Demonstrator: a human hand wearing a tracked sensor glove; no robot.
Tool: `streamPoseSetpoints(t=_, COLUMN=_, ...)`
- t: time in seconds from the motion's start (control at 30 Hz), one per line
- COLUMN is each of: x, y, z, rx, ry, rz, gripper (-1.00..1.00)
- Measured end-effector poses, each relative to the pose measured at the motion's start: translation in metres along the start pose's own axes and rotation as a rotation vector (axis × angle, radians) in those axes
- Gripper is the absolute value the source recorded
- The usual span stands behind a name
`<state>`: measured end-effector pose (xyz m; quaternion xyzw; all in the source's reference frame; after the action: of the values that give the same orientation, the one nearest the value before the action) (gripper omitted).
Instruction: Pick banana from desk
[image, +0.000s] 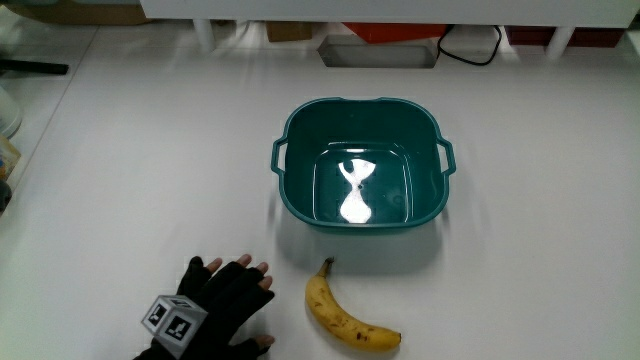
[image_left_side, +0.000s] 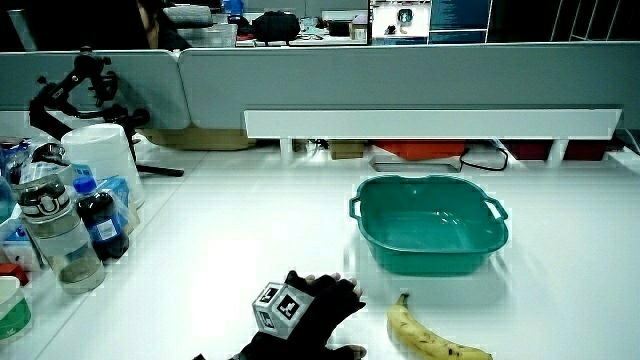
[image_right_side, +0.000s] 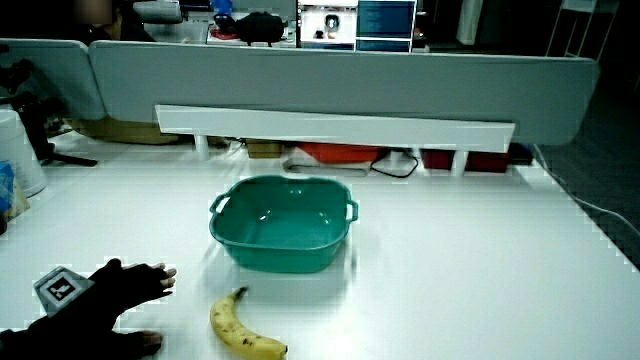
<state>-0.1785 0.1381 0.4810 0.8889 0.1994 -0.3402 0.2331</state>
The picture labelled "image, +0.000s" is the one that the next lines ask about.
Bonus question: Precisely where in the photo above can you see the person's left hand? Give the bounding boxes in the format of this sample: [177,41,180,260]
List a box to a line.
[132,254,277,360]

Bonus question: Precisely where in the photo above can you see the black bar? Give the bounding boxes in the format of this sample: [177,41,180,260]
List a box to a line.
[0,59,70,77]

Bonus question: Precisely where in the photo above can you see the small cardboard box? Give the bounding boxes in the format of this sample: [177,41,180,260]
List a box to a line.
[264,20,314,44]

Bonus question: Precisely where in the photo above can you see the white shelf leg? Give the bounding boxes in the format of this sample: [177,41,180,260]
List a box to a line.
[545,25,577,61]
[192,18,218,54]

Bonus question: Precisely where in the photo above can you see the black cable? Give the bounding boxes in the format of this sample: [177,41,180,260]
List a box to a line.
[436,23,503,67]

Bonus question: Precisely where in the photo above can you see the green plastic basin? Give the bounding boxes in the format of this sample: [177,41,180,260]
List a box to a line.
[270,96,457,235]

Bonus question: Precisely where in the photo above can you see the white desk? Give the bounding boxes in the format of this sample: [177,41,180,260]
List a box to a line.
[0,19,640,360]

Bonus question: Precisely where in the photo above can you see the yellow banana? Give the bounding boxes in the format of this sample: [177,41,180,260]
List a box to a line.
[304,257,403,353]

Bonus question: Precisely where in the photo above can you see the large brown cardboard box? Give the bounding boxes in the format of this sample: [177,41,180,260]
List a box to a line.
[3,0,152,27]

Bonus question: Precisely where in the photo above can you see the yellowish packet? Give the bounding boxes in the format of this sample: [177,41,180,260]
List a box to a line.
[0,134,23,182]

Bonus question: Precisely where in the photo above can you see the orange box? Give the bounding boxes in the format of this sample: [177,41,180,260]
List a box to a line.
[342,22,448,45]

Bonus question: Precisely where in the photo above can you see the white round object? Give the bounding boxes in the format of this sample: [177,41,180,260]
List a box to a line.
[0,86,24,140]

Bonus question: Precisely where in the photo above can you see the white desk shelf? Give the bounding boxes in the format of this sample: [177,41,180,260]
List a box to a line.
[139,0,640,29]

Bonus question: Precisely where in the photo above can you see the dark grey object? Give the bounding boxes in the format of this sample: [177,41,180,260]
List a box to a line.
[0,179,14,215]

